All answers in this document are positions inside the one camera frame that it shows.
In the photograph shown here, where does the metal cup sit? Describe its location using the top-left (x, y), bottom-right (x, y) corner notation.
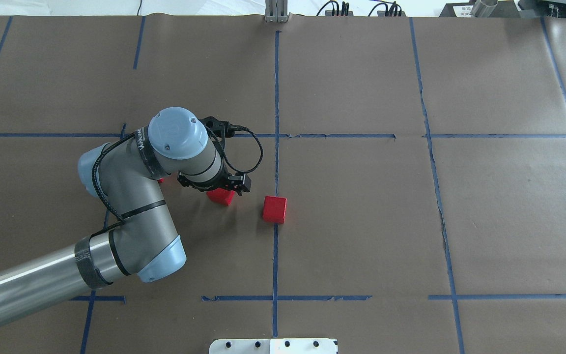
top-left (470, 0), bottom-right (499, 18)

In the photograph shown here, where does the white camera pole base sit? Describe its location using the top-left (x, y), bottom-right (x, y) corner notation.
top-left (208, 338), bottom-right (339, 354)

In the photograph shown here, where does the aluminium frame post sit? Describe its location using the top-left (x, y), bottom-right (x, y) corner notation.
top-left (264, 0), bottom-right (289, 23)

